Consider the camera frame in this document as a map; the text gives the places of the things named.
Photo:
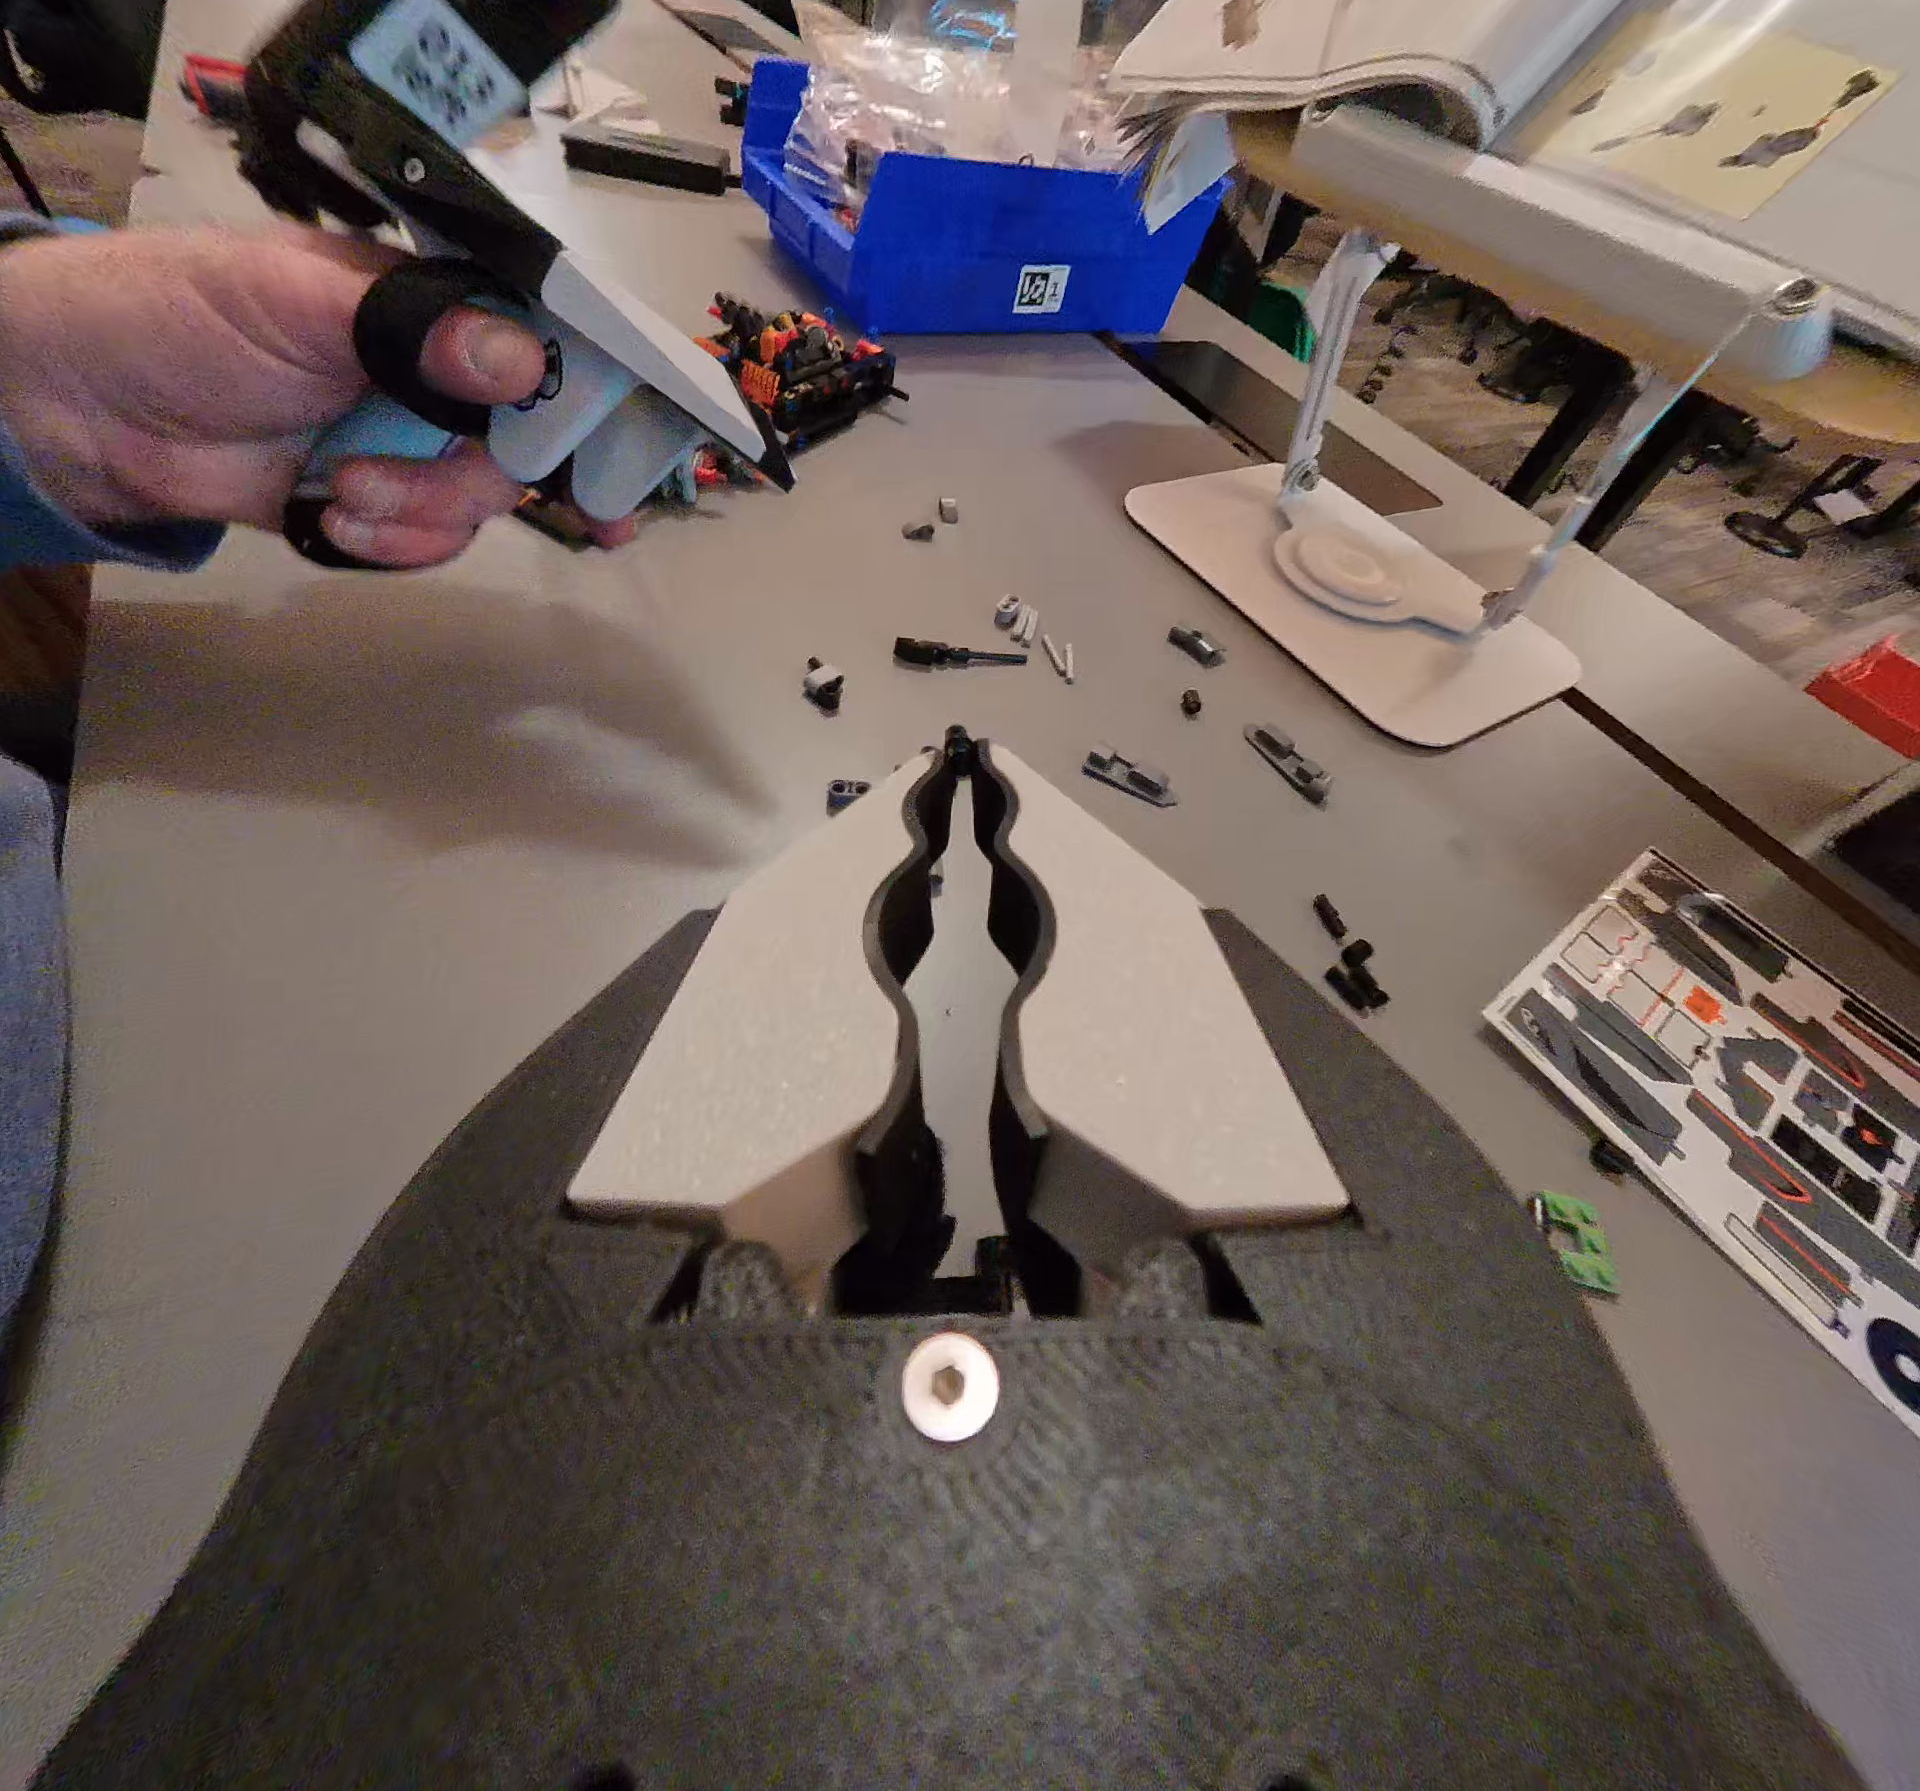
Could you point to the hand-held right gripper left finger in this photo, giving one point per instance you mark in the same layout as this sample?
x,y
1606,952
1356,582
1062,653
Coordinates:
x,y
752,1072

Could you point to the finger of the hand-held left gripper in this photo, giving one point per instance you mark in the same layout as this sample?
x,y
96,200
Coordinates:
x,y
645,343

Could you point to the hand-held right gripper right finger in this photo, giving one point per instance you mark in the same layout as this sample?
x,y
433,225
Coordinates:
x,y
1172,1072

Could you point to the partly built lego model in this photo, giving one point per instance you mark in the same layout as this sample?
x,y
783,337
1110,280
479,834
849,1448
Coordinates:
x,y
816,357

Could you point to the black and grey lego connector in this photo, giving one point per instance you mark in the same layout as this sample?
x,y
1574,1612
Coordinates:
x,y
822,683

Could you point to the scattered black lego pins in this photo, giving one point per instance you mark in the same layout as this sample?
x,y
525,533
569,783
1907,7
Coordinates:
x,y
1356,984

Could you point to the dark grey two-hole lego piece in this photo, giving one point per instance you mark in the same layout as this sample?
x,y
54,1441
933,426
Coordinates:
x,y
848,793

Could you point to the black lego axle piece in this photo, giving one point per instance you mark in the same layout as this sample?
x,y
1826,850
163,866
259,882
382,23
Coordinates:
x,y
932,653

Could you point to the green lego piece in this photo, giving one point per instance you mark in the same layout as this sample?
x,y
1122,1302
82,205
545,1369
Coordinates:
x,y
1577,1242

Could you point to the lego sticker sheet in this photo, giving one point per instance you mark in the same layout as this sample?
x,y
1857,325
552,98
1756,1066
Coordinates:
x,y
1697,1072

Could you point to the person's left hand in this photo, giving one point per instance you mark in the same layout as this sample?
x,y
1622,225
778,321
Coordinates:
x,y
182,368

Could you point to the white paper pieces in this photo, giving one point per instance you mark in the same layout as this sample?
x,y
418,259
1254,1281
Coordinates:
x,y
593,98

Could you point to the black flat device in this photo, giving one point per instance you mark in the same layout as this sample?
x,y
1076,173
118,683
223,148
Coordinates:
x,y
645,156

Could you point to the blue bin with square label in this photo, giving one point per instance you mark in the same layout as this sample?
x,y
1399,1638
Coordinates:
x,y
962,262

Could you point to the pile of clear plastic bags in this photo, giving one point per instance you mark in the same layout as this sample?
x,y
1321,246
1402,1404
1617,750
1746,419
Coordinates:
x,y
962,98

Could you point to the white book stand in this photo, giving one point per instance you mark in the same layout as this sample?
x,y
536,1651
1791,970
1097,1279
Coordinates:
x,y
1441,683

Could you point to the red plastic bin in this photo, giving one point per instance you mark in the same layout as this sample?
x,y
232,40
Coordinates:
x,y
1875,698

